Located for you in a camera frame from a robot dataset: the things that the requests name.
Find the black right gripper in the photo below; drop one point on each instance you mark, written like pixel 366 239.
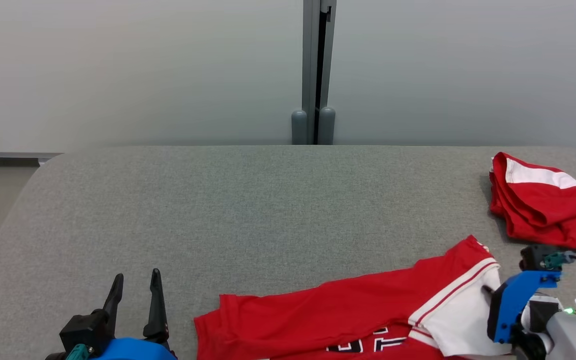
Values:
pixel 492 317

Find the grey partition base rail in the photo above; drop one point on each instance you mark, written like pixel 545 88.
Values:
pixel 8 156

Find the teal left camera plug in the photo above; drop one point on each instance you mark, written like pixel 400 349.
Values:
pixel 78 353

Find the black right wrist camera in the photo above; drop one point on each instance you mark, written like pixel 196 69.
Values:
pixel 533 257

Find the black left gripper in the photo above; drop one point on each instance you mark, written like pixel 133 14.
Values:
pixel 55 356

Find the teal camera plug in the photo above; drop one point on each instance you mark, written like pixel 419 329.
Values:
pixel 554 260
pixel 78 353

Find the red basketball jersey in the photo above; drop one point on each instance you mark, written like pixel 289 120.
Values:
pixel 318 310

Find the teal right camera plug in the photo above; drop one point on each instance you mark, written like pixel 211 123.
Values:
pixel 554 260

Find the grey metal partition post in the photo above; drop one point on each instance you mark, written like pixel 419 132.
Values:
pixel 310 50

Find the blue right camera mount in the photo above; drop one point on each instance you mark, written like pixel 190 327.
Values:
pixel 513 300

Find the red shorts with white trim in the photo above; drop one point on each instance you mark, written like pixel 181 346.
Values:
pixel 543 210

